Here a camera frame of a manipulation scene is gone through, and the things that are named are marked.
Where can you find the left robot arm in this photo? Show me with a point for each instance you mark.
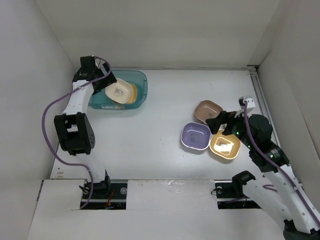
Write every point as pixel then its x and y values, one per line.
pixel 74 131

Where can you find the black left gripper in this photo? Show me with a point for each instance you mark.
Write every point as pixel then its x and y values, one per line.
pixel 109 80

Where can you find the brown panda plate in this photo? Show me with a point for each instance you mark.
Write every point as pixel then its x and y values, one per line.
pixel 207 109

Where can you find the yellow plate near right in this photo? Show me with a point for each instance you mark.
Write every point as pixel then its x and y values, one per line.
pixel 225 146

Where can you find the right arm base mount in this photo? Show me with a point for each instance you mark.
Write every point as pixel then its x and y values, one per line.
pixel 228 199

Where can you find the teal plastic bin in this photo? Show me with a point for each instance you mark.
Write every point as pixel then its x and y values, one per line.
pixel 100 100

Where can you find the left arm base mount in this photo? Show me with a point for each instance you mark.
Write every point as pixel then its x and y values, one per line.
pixel 106 195

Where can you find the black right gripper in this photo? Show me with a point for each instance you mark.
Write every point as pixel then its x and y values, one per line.
pixel 224 117

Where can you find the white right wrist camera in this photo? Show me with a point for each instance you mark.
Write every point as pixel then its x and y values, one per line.
pixel 246 102

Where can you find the cream panda plate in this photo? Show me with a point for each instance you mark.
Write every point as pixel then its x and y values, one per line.
pixel 109 90

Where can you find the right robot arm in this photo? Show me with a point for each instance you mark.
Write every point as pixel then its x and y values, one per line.
pixel 290 208

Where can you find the aluminium frame rail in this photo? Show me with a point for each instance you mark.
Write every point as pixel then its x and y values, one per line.
pixel 263 106

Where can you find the orange panda plate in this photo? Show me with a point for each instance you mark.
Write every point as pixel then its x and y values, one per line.
pixel 133 95

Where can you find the large purple panda plate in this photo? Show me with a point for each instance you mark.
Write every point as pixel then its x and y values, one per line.
pixel 196 136

